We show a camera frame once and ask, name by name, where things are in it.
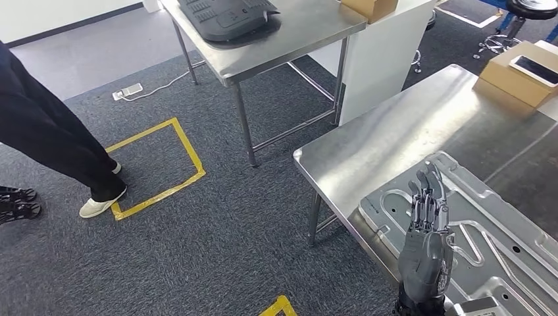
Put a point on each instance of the clear plastic film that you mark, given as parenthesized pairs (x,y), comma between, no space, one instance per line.
(447,261)

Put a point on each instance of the white cabinet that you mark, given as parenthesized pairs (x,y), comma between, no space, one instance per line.
(383,65)

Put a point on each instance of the person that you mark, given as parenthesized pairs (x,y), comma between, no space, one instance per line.
(43,131)

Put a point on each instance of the black flat device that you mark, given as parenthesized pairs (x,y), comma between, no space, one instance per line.
(536,69)

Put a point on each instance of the steel table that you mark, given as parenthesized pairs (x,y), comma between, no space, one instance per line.
(314,30)

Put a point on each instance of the black round stool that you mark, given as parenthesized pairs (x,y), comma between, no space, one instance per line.
(417,61)
(532,8)

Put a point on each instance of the stamped sheet metal panel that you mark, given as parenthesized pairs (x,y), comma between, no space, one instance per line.
(501,226)

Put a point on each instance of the cardboard box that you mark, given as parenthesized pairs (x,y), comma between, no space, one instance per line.
(370,8)
(505,83)

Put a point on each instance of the white power strip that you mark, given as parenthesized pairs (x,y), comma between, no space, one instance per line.
(127,91)

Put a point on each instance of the steel workbench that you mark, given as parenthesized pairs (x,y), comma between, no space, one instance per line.
(414,117)

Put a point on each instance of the black moulded plastic part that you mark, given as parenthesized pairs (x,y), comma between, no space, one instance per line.
(226,19)

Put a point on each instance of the yellow floor tape square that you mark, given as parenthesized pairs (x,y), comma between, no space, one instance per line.
(187,148)
(279,307)

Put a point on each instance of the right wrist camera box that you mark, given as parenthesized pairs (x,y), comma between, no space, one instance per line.
(479,307)

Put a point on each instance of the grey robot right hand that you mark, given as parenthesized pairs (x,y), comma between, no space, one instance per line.
(423,266)

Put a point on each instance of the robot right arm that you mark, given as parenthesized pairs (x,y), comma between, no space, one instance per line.
(418,309)

